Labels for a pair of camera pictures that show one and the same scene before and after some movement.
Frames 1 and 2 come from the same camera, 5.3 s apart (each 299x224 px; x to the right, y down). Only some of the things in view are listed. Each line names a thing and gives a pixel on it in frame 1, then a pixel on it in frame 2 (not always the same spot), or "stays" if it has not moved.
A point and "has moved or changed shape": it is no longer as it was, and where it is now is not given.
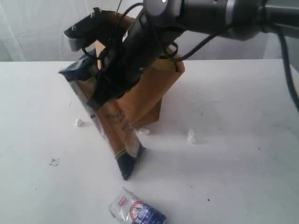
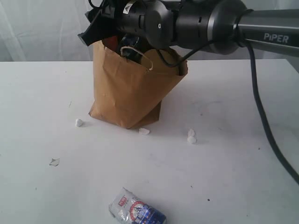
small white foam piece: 191,133 stays
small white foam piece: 191,140 stays
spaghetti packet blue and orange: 109,115 has moved or changed shape
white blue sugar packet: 128,207 stays
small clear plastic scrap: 54,162 stays
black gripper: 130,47 to 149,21
